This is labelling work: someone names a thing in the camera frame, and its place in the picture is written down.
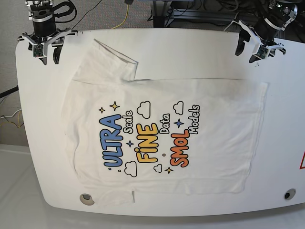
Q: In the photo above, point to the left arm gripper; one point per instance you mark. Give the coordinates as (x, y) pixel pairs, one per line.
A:
(262, 34)

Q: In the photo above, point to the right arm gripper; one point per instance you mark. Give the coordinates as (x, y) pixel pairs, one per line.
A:
(46, 33)

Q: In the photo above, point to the white printed T-shirt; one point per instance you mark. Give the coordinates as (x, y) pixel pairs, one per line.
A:
(125, 135)

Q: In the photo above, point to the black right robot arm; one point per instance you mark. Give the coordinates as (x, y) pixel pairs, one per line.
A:
(43, 14)

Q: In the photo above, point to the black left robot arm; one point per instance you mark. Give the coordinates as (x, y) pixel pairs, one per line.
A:
(275, 18)

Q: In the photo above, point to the red triangle sticker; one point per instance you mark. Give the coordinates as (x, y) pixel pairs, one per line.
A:
(302, 165)

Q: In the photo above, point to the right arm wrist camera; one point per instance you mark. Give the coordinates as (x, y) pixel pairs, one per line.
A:
(38, 50)

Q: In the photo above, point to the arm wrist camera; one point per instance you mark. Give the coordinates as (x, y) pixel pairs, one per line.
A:
(262, 52)
(38, 50)

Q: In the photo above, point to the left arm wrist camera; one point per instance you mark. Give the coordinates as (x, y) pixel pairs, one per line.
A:
(262, 52)

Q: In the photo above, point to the black aluminium frame stand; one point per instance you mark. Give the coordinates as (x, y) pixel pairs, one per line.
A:
(219, 13)

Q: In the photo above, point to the left table cable grommet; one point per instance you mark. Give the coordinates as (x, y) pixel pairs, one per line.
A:
(86, 199)

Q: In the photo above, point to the table cable grommet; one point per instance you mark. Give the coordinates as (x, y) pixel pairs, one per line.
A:
(289, 194)
(86, 199)

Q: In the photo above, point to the right table cable grommet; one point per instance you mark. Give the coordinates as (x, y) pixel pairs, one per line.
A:
(289, 194)

